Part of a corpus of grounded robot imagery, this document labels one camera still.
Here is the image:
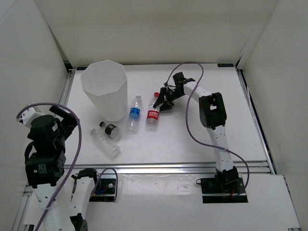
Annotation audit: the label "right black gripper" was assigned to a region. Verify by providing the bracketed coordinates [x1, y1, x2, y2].
[154, 87, 185, 112]

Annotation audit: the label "red label plastic bottle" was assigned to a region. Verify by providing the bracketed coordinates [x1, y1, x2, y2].
[146, 92, 160, 132]

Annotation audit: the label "blue label plastic bottle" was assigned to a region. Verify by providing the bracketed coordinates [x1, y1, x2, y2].
[126, 95, 142, 134]

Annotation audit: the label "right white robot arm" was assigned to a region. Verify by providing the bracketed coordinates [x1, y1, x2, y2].
[154, 77, 239, 193]

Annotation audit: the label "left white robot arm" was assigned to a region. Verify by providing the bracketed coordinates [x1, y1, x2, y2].
[18, 105, 101, 231]

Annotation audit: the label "black label small bottle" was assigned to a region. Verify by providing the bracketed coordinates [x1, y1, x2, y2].
[99, 121, 122, 141]

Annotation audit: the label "clear unlabelled plastic bottle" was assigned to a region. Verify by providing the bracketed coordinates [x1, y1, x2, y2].
[90, 128, 121, 159]

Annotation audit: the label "left aluminium rail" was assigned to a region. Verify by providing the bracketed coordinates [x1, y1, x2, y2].
[59, 68, 76, 106]

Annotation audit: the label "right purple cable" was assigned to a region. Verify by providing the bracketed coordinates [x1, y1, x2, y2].
[164, 62, 251, 198]

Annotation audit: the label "purple cable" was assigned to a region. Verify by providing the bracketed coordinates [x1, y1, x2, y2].
[164, 62, 251, 198]
[16, 102, 118, 231]

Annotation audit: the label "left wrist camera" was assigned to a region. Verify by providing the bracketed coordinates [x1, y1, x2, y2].
[16, 106, 44, 128]

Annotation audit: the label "front aluminium rail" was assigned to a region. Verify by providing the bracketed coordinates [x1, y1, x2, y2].
[74, 161, 274, 174]

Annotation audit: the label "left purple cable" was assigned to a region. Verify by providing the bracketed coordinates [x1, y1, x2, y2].
[16, 102, 118, 231]

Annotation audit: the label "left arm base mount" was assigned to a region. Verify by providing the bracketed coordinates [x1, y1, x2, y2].
[89, 175, 118, 202]

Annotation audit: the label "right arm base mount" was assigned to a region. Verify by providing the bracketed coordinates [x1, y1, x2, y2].
[195, 178, 248, 204]

